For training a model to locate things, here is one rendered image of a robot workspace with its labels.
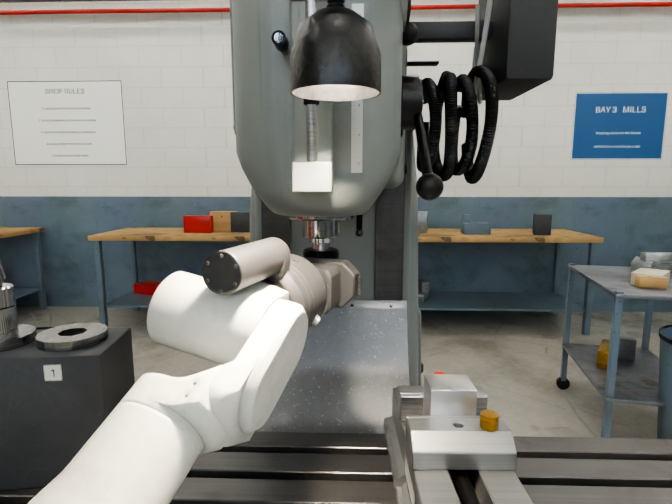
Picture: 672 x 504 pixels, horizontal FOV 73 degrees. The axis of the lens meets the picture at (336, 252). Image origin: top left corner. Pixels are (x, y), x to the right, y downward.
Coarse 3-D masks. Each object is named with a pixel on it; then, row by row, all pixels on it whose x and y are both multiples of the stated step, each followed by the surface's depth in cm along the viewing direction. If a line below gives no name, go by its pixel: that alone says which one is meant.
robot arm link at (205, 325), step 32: (224, 256) 34; (256, 256) 37; (288, 256) 43; (160, 288) 37; (192, 288) 37; (224, 288) 35; (256, 288) 39; (288, 288) 42; (160, 320) 37; (192, 320) 36; (224, 320) 35; (256, 320) 35; (192, 352) 37; (224, 352) 36
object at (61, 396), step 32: (0, 352) 61; (32, 352) 61; (64, 352) 61; (96, 352) 61; (128, 352) 70; (0, 384) 59; (32, 384) 60; (64, 384) 60; (96, 384) 60; (128, 384) 70; (0, 416) 60; (32, 416) 60; (64, 416) 61; (96, 416) 61; (0, 448) 61; (32, 448) 61; (64, 448) 61; (0, 480) 61; (32, 480) 62
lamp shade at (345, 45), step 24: (312, 24) 33; (336, 24) 33; (360, 24) 33; (312, 48) 33; (336, 48) 33; (360, 48) 33; (312, 72) 33; (336, 72) 33; (360, 72) 33; (312, 96) 39; (336, 96) 40; (360, 96) 39
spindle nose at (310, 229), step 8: (304, 224) 58; (312, 224) 57; (320, 224) 57; (328, 224) 57; (336, 224) 58; (304, 232) 58; (312, 232) 57; (320, 232) 57; (328, 232) 57; (336, 232) 58
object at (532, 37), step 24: (480, 0) 90; (504, 0) 76; (528, 0) 73; (552, 0) 73; (504, 24) 75; (528, 24) 74; (552, 24) 73; (504, 48) 75; (528, 48) 74; (552, 48) 74; (504, 72) 75; (528, 72) 75; (552, 72) 75; (504, 96) 89
